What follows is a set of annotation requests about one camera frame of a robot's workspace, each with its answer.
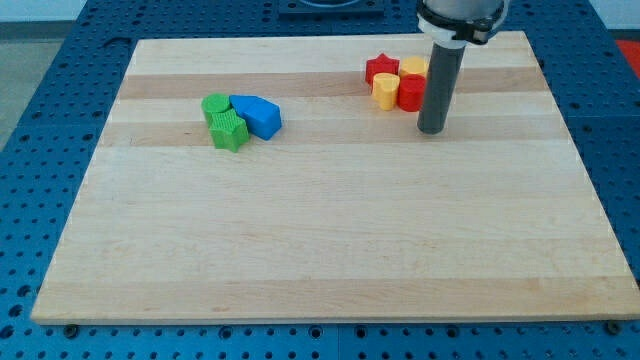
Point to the red cylinder block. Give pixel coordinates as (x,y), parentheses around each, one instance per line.
(411,92)

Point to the green star block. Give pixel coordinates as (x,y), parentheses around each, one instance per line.
(228,130)

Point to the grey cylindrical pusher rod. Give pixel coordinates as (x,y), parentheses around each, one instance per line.
(441,80)

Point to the yellow heart block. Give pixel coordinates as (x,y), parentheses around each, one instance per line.
(385,90)

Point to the red star block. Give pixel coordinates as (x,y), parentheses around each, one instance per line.
(380,64)

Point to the blue pentagon block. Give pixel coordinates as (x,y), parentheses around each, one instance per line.
(263,118)

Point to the yellow hexagon block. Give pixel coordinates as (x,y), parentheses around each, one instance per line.
(414,65)

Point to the green cylinder block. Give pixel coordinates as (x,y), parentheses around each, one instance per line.
(214,104)

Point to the wooden board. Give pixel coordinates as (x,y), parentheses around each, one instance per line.
(348,213)

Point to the blue cube block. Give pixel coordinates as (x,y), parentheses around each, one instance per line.
(244,105)

